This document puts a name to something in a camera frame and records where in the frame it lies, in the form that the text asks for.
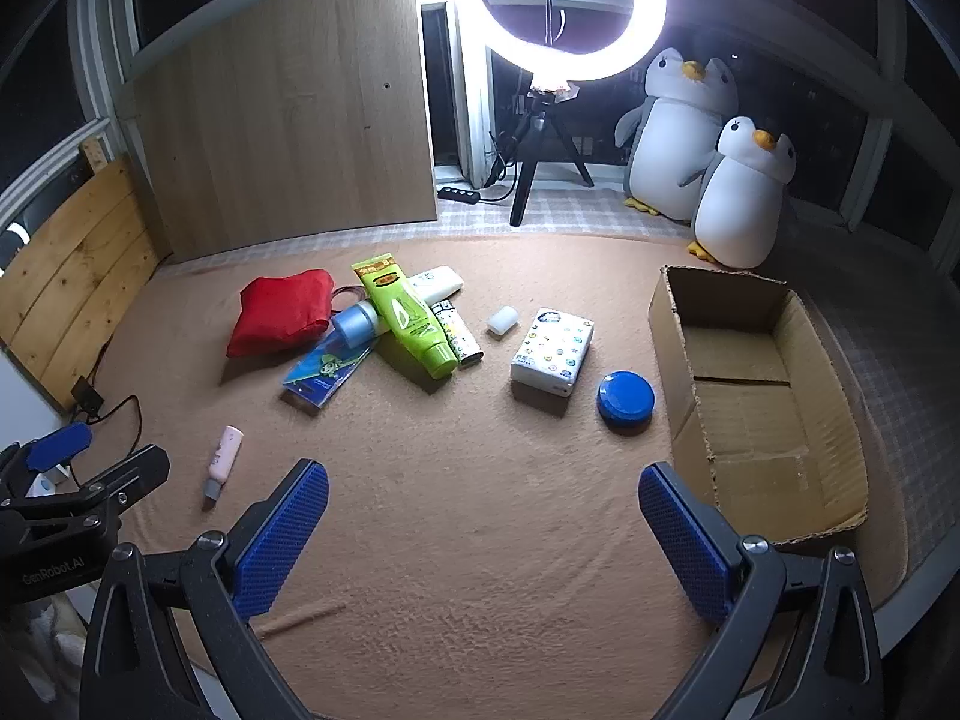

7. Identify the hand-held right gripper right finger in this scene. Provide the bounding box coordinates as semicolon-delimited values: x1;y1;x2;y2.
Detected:
637;463;886;720

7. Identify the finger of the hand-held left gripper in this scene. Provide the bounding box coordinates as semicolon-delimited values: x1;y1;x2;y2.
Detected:
0;422;95;500
0;444;172;541

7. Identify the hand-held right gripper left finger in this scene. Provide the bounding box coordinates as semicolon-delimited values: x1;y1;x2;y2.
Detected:
79;457;331;720

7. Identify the small pink bottle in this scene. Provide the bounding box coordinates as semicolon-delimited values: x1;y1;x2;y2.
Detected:
202;426;245;503

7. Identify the cardboard box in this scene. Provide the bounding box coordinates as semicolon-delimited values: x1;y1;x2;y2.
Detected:
649;265;869;547

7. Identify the blue packet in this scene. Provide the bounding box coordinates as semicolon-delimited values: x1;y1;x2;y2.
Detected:
281;334;374;412

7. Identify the red cloth bag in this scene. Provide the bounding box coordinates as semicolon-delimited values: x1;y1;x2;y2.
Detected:
226;270;336;359

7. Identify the white tube with blue cap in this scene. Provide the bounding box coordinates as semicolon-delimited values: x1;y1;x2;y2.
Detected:
330;265;464;352

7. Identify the patterned tissue pack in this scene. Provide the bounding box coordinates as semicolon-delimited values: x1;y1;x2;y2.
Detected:
510;307;596;398

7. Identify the green tube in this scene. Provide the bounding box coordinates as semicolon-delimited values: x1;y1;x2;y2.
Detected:
352;255;460;380

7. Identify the small patterned tube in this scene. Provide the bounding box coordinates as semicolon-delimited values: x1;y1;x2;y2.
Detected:
431;298;485;370

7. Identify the small white device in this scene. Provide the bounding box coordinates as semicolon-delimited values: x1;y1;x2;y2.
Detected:
26;465;72;500

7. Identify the blue round lid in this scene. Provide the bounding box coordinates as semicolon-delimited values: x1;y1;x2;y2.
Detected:
597;370;656;432

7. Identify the pine wood board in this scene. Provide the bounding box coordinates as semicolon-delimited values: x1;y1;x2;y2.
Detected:
0;154;162;413

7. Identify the small penguin plush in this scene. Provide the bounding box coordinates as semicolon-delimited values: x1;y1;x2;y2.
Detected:
686;116;797;269

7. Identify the black tripod stand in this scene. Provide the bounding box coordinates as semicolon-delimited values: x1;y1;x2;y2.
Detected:
487;0;597;230

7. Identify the large penguin plush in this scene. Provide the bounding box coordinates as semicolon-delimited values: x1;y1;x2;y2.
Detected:
615;47;740;224

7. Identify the large wooden panel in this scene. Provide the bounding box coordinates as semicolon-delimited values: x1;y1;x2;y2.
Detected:
124;0;440;256

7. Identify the black cable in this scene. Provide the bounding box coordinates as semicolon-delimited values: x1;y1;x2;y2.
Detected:
71;394;143;466

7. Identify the white ring light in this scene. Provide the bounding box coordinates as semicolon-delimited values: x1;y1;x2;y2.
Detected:
474;0;668;87

